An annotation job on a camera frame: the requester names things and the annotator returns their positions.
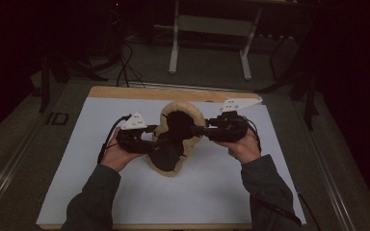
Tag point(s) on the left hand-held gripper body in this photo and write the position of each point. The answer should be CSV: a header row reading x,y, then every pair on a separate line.
x,y
131,141

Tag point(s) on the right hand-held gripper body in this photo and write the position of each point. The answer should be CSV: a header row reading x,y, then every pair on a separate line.
x,y
229,128

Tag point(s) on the person's left hand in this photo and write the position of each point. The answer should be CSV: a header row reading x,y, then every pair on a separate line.
x,y
118,157

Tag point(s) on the person's right hand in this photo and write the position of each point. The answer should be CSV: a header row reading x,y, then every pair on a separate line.
x,y
244,150

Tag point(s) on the silver metal strip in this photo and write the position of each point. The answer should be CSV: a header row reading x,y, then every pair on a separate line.
x,y
189,86

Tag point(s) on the white table sheet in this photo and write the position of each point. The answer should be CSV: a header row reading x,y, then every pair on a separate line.
x,y
205,189

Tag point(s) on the white metal stand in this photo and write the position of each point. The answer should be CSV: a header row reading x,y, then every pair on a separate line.
x,y
173,48

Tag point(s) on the black stand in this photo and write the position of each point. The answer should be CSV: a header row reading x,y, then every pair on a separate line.
x,y
45,86
308,96

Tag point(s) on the black rectangular bracket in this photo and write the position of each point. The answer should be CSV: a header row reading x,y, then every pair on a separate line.
x,y
58,118

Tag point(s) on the metal floor rail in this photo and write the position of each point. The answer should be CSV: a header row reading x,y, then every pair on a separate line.
x,y
329,173
9,166

